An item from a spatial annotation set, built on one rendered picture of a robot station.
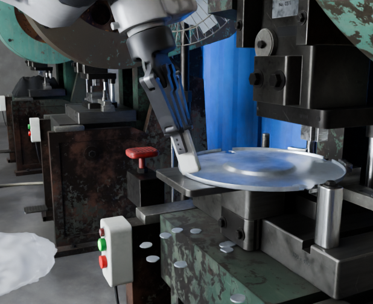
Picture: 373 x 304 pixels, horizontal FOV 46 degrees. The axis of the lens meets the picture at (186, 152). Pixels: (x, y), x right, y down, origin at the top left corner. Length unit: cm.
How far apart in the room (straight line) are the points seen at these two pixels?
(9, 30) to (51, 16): 294
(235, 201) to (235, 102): 246
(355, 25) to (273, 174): 35
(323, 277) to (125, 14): 48
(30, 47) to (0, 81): 358
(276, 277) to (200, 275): 16
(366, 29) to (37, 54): 337
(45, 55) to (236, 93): 154
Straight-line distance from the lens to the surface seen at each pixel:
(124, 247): 95
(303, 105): 75
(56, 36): 198
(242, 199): 75
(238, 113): 320
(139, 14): 69
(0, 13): 368
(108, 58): 201
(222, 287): 74
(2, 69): 724
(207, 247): 79
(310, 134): 83
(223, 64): 337
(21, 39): 369
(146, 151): 102
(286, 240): 72
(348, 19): 45
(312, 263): 68
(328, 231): 66
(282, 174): 74
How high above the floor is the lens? 97
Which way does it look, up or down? 12 degrees down
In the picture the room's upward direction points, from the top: straight up
